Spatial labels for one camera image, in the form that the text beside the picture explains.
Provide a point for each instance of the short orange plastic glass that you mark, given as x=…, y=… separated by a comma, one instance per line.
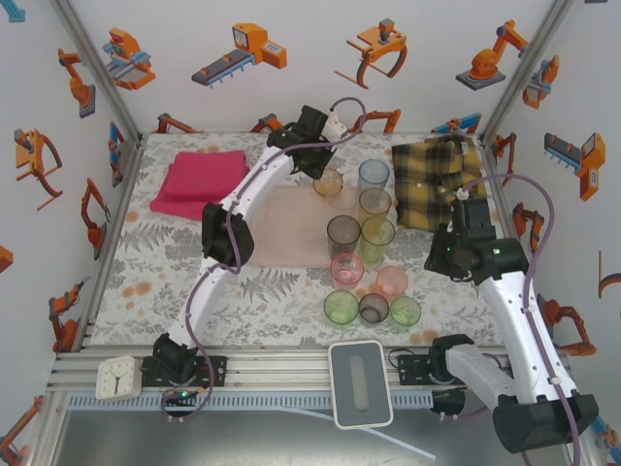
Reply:
x=329, y=184

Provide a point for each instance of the aluminium table edge rail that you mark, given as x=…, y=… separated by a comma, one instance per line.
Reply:
x=291, y=369

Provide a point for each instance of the small dark grey glass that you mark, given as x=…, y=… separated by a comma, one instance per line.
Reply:
x=373, y=309

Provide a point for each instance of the floral tablecloth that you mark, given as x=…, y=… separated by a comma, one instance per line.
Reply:
x=170, y=291

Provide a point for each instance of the white grey flat device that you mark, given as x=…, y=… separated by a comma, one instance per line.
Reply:
x=359, y=383

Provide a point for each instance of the folded pink towel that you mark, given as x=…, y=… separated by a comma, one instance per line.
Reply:
x=204, y=179

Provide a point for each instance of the tall blue plastic glass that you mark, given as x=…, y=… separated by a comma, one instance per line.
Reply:
x=373, y=175

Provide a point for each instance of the beige plastic tray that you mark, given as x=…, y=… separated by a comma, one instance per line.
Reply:
x=291, y=233

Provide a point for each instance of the salmon plastic cup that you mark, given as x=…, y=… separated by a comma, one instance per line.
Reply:
x=392, y=280

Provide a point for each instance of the pink red plastic glass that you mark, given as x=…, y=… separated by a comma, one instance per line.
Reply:
x=347, y=271

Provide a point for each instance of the tall orange plastic glass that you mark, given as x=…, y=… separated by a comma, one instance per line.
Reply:
x=375, y=204

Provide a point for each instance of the yellow black plaid shirt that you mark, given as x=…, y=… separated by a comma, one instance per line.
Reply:
x=422, y=179

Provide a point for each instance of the white square clock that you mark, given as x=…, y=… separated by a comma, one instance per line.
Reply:
x=116, y=378

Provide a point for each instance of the tall green plastic glass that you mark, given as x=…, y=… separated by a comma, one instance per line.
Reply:
x=377, y=235

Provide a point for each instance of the aluminium corner post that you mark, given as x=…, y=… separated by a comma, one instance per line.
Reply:
x=531, y=63
x=94, y=63

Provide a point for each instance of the tall grey plastic glass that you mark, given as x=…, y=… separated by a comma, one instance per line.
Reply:
x=343, y=233

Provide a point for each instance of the small circuit board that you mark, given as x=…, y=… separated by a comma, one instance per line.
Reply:
x=183, y=394

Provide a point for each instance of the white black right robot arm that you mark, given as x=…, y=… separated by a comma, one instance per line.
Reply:
x=519, y=315

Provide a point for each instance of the small green plastic glass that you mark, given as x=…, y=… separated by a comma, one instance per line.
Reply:
x=405, y=311

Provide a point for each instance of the aluminium side rail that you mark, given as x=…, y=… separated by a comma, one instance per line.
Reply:
x=110, y=242
x=509, y=228

